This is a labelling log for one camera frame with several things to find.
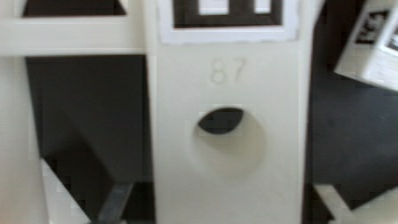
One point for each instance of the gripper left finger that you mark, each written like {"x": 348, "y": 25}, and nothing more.
{"x": 114, "y": 205}

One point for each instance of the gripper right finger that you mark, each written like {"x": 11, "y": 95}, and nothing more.
{"x": 336, "y": 205}

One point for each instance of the white chair back frame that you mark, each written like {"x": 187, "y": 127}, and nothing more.
{"x": 228, "y": 101}

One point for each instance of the white chair seat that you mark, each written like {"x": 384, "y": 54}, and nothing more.
{"x": 368, "y": 60}

